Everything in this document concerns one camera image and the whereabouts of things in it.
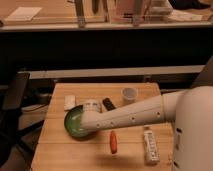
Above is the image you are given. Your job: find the green ceramic bowl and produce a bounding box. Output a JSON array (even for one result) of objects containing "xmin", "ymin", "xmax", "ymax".
[{"xmin": 64, "ymin": 105, "xmax": 96, "ymax": 141}]

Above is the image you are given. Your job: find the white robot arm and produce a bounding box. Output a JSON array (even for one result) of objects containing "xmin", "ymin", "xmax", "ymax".
[{"xmin": 81, "ymin": 86, "xmax": 213, "ymax": 171}]

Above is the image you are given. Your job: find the black rectangular remote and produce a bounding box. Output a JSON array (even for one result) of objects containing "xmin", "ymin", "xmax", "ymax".
[{"xmin": 102, "ymin": 98, "xmax": 115, "ymax": 111}]

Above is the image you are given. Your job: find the white paper cup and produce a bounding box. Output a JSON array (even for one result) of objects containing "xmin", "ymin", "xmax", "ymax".
[{"xmin": 121, "ymin": 87, "xmax": 138, "ymax": 105}]

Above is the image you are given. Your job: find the long wooden shelf board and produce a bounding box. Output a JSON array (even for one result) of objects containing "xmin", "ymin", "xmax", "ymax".
[{"xmin": 18, "ymin": 65, "xmax": 205, "ymax": 80}]

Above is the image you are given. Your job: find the white rectangular block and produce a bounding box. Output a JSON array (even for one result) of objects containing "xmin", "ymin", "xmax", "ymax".
[{"xmin": 64, "ymin": 95, "xmax": 76, "ymax": 111}]

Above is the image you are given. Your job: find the white plastic bottle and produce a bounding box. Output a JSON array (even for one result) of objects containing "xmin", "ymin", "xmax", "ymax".
[{"xmin": 143, "ymin": 127, "xmax": 160, "ymax": 165}]

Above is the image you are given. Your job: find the black office chair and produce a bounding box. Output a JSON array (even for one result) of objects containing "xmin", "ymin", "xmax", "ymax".
[{"xmin": 0, "ymin": 73, "xmax": 44, "ymax": 168}]

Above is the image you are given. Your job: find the white paper sheet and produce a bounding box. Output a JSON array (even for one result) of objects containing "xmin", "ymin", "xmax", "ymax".
[{"xmin": 5, "ymin": 7, "xmax": 41, "ymax": 22}]

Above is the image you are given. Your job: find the metal frame post right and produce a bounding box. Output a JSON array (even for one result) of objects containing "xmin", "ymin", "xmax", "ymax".
[{"xmin": 132, "ymin": 0, "xmax": 143, "ymax": 27}]

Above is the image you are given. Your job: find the metal frame post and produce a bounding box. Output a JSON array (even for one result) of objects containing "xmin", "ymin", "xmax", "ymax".
[
  {"xmin": 132, "ymin": 0, "xmax": 143, "ymax": 27},
  {"xmin": 74, "ymin": 0, "xmax": 86, "ymax": 28}
]

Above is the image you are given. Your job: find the metal frame post left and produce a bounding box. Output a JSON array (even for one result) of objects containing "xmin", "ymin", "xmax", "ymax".
[{"xmin": 74, "ymin": 0, "xmax": 86, "ymax": 28}]

